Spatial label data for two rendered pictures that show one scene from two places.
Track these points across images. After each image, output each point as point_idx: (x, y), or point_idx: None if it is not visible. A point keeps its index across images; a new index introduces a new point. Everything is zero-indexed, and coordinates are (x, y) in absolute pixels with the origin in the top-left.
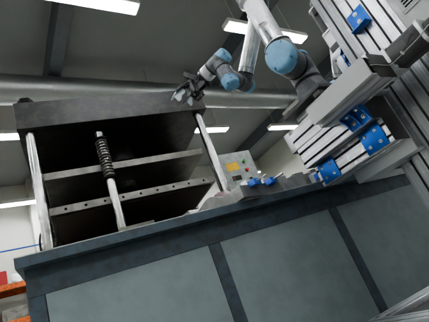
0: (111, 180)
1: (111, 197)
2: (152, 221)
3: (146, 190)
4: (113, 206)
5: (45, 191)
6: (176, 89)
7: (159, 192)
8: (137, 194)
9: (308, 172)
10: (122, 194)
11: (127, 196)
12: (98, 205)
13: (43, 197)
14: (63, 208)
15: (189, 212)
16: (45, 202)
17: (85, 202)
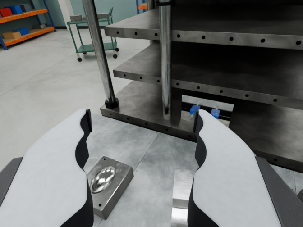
0: (162, 11)
1: (160, 36)
2: (99, 211)
3: (213, 35)
4: (160, 51)
5: (93, 9)
6: (2, 174)
7: (231, 44)
8: (198, 38)
9: None
10: (178, 31)
11: (183, 36)
12: (148, 38)
13: (90, 20)
14: (115, 31)
15: (173, 201)
16: (94, 26)
17: (135, 29)
